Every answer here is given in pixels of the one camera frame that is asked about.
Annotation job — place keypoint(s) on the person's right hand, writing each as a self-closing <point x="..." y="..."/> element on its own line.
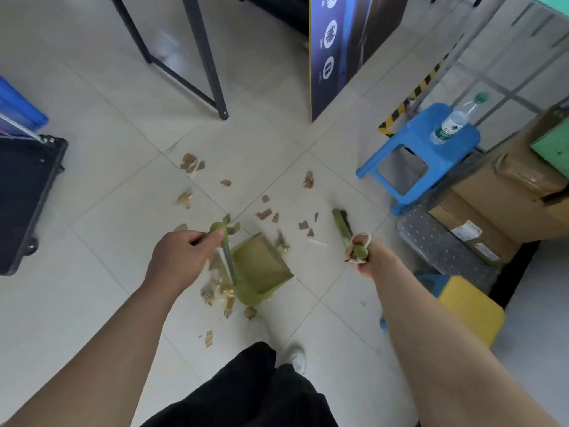
<point x="378" y="260"/>

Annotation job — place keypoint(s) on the person's left hand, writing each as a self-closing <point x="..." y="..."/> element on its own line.
<point x="178" y="257"/>

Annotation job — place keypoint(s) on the person's right fingers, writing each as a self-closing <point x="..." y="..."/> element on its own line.
<point x="361" y="264"/>

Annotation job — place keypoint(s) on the person's left thumb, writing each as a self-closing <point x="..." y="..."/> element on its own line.
<point x="210" y="241"/>

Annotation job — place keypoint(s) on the green hand broom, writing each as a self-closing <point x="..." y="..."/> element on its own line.
<point x="343" y="229"/>

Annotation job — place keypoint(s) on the green dustpan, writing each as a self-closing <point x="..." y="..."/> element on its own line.
<point x="258" y="269"/>

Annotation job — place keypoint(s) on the person's left forearm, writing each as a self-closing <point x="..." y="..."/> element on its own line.
<point x="98" y="351"/>

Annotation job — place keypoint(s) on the person's right forearm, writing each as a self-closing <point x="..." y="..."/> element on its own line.
<point x="444" y="351"/>

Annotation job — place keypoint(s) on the scattered brown cardboard scraps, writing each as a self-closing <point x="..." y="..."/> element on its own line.
<point x="264" y="214"/>

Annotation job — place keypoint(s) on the perforated grey metal plate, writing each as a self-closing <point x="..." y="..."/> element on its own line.
<point x="438" y="251"/>

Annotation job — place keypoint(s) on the person's white shoe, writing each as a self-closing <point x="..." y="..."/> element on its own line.
<point x="298" y="360"/>

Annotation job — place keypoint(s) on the labelled brown cardboard box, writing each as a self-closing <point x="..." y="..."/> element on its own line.
<point x="471" y="231"/>

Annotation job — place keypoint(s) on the blue plastic stool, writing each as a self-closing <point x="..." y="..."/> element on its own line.
<point x="422" y="133"/>

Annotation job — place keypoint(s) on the person's black trousers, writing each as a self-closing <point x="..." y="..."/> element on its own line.
<point x="249" y="395"/>

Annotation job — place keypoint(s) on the large brown cardboard box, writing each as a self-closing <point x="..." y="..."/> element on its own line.
<point x="511" y="195"/>

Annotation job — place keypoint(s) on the clear plastic water bottle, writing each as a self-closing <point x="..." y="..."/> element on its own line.
<point x="453" y="122"/>

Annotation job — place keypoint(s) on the yellow black hazard strip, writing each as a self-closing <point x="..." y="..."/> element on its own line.
<point x="411" y="97"/>

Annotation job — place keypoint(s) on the black platform cart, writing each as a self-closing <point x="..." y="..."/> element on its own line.
<point x="24" y="195"/>

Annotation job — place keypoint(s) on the dark blue sign board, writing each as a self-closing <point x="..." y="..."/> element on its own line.
<point x="338" y="48"/>

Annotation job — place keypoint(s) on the green box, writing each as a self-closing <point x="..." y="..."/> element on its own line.
<point x="553" y="151"/>

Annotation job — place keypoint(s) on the blue plastic crate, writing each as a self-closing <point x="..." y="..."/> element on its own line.
<point x="17" y="106"/>

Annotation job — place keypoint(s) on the black metal table frame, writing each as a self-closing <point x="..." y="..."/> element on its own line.
<point x="204" y="53"/>

